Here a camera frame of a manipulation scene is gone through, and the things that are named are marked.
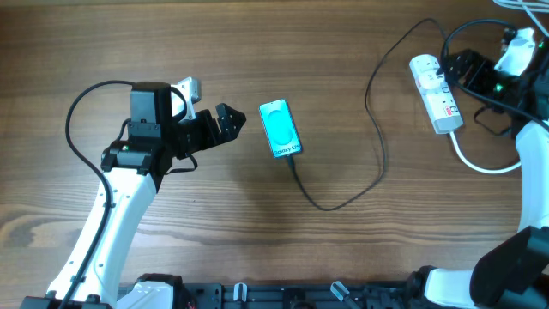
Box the white power strip cord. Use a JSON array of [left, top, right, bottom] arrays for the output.
[[449, 0, 549, 175]]

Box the black left camera cable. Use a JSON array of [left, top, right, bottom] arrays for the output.
[[57, 79, 198, 309]]

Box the black USB charging cable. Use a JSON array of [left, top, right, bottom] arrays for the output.
[[286, 17, 449, 212]]

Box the white USB charger plug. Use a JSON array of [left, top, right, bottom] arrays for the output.
[[415, 69, 446, 93]]

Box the white power strip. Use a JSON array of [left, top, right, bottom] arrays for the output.
[[409, 54, 463, 134]]

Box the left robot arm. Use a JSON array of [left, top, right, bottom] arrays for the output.
[[21, 82, 246, 308]]

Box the teal screen Galaxy smartphone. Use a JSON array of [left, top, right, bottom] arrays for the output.
[[259, 99, 303, 158]]

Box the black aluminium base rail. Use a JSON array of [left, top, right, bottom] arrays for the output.
[[181, 283, 405, 309]]

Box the black camera cable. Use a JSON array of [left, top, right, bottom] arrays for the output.
[[57, 79, 198, 309], [439, 17, 549, 138]]

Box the black right camera cable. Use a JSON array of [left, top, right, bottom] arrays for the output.
[[439, 17, 549, 138]]

